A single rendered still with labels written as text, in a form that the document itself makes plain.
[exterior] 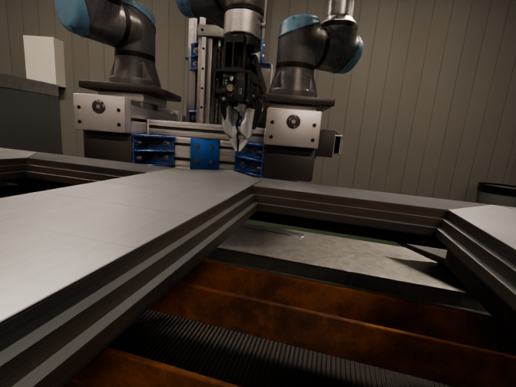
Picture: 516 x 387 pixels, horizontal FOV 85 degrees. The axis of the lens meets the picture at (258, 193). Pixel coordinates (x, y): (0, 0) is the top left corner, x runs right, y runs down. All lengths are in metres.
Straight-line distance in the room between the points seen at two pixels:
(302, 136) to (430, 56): 3.46
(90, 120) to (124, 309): 0.72
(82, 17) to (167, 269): 0.77
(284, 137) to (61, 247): 0.59
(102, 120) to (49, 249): 0.66
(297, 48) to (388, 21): 3.16
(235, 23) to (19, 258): 0.50
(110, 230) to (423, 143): 3.91
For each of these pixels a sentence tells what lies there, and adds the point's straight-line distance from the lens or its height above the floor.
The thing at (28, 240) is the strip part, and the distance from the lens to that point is 0.23.
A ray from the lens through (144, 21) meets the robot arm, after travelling 1.02.
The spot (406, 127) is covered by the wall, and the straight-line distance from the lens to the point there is 3.93.
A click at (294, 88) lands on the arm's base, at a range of 0.86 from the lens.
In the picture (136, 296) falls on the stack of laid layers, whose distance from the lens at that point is 0.19.
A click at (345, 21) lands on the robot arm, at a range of 1.00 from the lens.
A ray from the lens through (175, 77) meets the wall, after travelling 3.86.
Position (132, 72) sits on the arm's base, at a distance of 0.97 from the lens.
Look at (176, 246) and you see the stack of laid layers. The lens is 0.22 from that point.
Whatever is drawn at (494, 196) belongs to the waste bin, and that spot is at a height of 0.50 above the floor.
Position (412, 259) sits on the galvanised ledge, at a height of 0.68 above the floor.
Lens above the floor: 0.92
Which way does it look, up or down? 12 degrees down
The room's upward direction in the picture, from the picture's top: 5 degrees clockwise
